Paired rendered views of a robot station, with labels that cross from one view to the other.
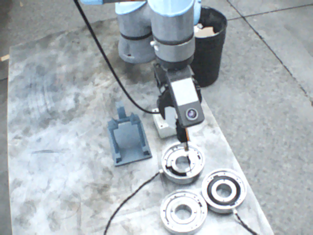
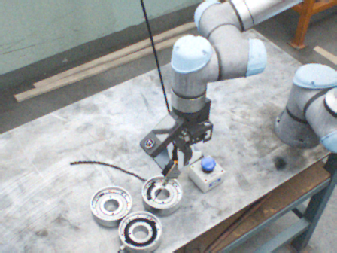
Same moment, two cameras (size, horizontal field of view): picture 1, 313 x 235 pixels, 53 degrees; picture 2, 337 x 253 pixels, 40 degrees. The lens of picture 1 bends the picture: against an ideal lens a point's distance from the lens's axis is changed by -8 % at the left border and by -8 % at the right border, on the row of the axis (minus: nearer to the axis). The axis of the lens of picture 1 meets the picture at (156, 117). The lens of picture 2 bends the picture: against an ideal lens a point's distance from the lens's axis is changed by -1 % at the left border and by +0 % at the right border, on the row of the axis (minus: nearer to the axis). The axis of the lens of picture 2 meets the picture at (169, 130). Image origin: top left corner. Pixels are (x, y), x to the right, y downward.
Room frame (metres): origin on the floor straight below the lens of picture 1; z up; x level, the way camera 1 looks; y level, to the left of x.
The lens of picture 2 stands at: (0.14, -0.70, 1.82)
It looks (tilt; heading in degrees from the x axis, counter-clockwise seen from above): 46 degrees down; 64
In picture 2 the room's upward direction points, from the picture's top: 3 degrees clockwise
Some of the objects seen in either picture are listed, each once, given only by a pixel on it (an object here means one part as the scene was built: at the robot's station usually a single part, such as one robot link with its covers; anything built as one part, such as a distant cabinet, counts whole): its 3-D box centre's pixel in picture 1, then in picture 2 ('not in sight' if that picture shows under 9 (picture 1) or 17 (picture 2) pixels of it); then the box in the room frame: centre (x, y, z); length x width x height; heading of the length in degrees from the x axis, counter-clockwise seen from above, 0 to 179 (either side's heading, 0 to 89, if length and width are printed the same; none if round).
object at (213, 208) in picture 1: (223, 192); (141, 233); (0.34, -0.14, 0.82); 0.10 x 0.10 x 0.04
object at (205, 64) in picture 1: (198, 48); not in sight; (1.61, -0.31, 0.21); 0.34 x 0.34 x 0.43
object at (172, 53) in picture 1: (172, 43); (187, 95); (0.49, -0.05, 1.15); 0.08 x 0.08 x 0.05
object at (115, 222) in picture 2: (183, 213); (111, 207); (0.30, -0.03, 0.82); 0.10 x 0.10 x 0.04
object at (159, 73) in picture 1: (174, 71); (189, 120); (0.50, -0.05, 1.07); 0.09 x 0.08 x 0.12; 9
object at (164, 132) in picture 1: (168, 118); (208, 172); (0.58, -0.03, 0.82); 0.08 x 0.07 x 0.05; 12
